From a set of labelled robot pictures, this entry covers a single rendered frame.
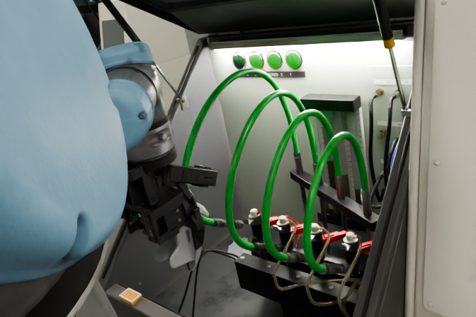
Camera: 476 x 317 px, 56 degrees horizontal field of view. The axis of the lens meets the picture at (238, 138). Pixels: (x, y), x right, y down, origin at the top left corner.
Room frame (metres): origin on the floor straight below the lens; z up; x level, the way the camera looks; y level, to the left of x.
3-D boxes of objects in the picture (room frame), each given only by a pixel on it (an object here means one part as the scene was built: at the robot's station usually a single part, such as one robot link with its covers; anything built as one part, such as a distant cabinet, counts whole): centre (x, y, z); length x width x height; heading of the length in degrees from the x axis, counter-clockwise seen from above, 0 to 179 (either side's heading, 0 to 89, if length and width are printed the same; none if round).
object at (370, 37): (1.10, -0.18, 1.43); 0.54 x 0.03 x 0.02; 46
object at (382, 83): (0.93, -0.36, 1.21); 0.13 x 0.03 x 0.31; 46
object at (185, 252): (0.59, 0.12, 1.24); 0.06 x 0.03 x 0.09; 136
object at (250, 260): (0.83, -0.09, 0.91); 0.34 x 0.10 x 0.15; 46
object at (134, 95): (0.50, 0.14, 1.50); 0.11 x 0.11 x 0.08; 1
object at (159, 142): (0.60, 0.12, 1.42); 0.08 x 0.08 x 0.05
